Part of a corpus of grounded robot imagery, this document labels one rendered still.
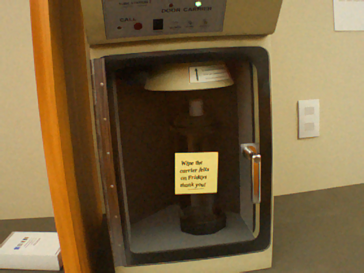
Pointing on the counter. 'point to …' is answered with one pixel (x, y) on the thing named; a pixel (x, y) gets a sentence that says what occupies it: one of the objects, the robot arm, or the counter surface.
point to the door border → (97, 82)
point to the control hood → (261, 23)
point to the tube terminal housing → (259, 259)
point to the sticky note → (195, 173)
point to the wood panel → (67, 129)
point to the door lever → (249, 152)
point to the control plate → (218, 8)
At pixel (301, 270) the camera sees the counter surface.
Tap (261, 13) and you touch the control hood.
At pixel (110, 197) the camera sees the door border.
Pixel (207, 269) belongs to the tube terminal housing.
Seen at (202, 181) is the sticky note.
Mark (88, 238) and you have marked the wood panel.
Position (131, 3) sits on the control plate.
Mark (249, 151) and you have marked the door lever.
